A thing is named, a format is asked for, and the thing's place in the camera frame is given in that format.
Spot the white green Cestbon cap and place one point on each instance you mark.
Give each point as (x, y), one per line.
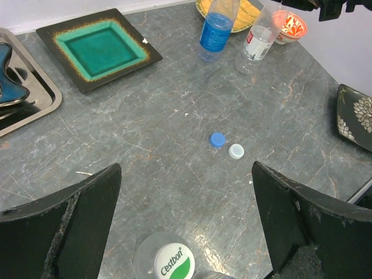
(174, 261)

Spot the metal tray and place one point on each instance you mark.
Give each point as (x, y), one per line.
(44, 97)

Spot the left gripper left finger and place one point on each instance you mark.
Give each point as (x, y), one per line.
(64, 234)

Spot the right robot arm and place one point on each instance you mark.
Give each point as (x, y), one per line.
(329, 9)

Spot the green square plate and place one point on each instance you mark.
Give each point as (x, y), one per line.
(98, 48)

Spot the yellow bamboo pattern plate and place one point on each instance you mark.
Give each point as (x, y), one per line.
(246, 16)

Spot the blue label plastic bottle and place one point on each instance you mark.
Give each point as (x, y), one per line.
(216, 29)

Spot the white cap clear bottle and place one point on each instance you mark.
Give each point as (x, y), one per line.
(261, 37)

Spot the blue bottle cap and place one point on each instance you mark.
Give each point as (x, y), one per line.
(217, 140)

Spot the green label plastic bottle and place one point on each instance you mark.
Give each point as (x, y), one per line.
(144, 256)

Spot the dark floral square plate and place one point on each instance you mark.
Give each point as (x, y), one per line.
(354, 116)

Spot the orange white floral bowl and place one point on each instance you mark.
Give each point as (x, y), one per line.
(293, 29)

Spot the blue star shaped dish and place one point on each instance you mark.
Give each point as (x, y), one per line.
(12, 93)

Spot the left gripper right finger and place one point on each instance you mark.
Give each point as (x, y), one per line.
(297, 219)

